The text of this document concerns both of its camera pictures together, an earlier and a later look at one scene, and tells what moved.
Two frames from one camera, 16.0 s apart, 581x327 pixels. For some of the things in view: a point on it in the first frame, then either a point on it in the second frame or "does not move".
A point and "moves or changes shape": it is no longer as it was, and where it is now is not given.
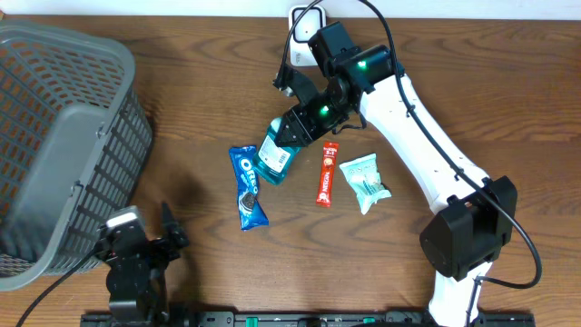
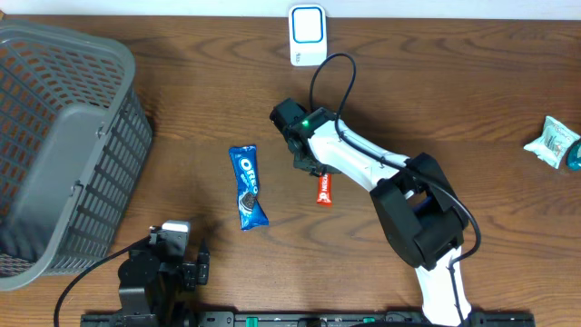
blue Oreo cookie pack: [251, 211] does not move
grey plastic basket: [75, 137] does not move
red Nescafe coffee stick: [329, 161] does not move
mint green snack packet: [365, 176] moves or changes shape
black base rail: [279, 319] does not move
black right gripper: [305, 130] to [300, 163]
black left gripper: [167, 251] to [197, 272]
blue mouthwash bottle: [272, 163] to [574, 156]
